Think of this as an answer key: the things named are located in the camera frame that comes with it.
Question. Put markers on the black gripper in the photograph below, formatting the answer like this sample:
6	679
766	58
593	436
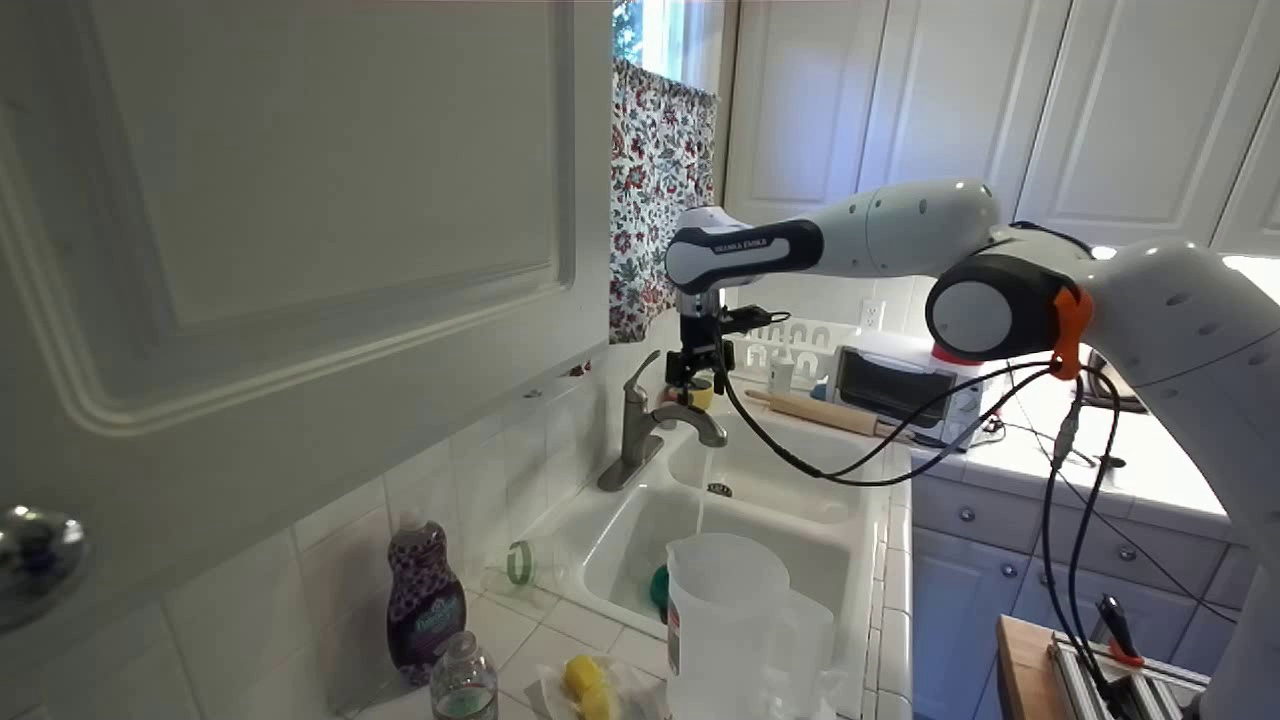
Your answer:
705	328

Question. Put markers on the brushed steel faucet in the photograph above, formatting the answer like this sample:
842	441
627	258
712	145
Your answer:
640	431

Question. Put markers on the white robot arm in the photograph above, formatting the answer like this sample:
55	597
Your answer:
1192	339

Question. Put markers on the black and clear appliance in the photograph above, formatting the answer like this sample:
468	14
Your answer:
896	377

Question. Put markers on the white ceramic double sink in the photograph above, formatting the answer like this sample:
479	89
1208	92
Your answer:
842	544

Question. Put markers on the floral window curtain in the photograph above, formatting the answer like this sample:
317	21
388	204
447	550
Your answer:
663	171

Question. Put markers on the red lidded container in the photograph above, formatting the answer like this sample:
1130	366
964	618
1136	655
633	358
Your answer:
952	358

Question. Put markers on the translucent plastic pitcher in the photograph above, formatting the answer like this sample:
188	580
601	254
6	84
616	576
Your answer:
740	641

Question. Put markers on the yellow sponge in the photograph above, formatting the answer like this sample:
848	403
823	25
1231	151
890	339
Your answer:
588	689

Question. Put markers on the purple dish soap bottle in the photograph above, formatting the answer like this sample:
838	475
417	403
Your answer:
424	606

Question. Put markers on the clear glass jar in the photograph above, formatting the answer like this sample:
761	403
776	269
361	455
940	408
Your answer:
463	681

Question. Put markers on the white upper cabinet door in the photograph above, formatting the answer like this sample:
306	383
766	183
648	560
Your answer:
260	249

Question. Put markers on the white upper cabinets right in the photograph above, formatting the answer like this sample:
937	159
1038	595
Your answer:
1117	122

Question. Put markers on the blue lower cabinet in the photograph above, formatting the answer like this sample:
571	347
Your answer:
981	555

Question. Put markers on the round metal cabinet knob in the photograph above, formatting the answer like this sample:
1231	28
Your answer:
40	559

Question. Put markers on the aluminium extrusion frame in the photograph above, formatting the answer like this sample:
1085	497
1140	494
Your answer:
1125	693

